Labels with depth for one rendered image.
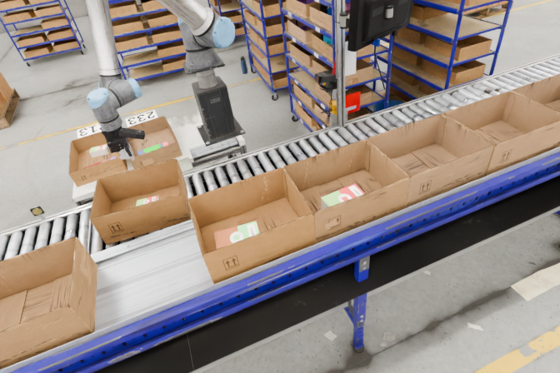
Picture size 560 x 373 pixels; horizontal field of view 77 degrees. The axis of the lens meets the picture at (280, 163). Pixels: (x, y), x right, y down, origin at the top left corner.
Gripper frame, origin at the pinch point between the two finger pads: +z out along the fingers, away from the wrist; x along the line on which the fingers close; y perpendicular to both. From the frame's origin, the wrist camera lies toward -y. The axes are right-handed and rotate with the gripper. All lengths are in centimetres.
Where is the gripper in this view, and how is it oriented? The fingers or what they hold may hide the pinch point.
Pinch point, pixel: (133, 157)
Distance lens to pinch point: 183.6
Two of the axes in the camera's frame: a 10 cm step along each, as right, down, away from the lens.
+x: 3.7, 6.2, -6.9
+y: -9.3, 3.1, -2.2
